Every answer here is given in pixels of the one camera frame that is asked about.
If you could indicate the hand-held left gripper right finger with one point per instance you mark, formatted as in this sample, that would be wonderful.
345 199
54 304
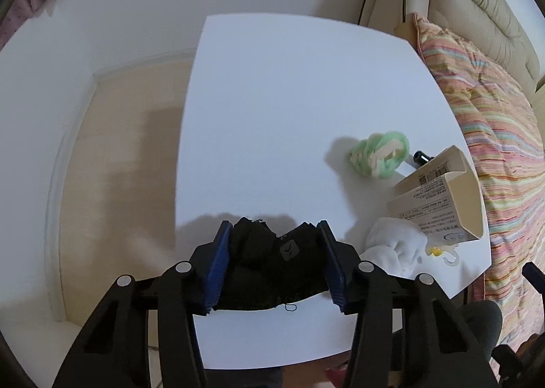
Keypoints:
335 261

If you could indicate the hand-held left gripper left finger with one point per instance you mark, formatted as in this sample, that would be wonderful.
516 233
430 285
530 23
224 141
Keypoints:
219 261

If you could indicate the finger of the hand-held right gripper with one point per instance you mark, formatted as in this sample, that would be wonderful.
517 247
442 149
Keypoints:
532 273

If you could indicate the black cloth sock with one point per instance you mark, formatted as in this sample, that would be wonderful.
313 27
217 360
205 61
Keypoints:
272 273

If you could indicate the white tissue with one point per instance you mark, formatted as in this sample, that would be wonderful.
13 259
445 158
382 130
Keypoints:
391 248

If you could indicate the white plastic hook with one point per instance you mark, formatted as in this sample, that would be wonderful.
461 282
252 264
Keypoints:
451 261

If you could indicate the beige cardboard box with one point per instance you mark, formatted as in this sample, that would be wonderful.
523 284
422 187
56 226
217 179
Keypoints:
430 197

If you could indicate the green and white scrunchie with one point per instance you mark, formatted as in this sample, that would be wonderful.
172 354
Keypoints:
383 150

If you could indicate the person's right leg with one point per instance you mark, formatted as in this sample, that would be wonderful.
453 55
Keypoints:
481 320

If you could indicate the striped pastel quilt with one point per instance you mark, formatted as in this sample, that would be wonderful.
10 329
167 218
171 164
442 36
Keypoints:
502 136

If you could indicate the white nightstand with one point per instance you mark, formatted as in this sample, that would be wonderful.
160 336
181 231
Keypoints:
276 115

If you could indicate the pink dotted curtain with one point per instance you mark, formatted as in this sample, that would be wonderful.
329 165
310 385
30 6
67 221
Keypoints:
25 4

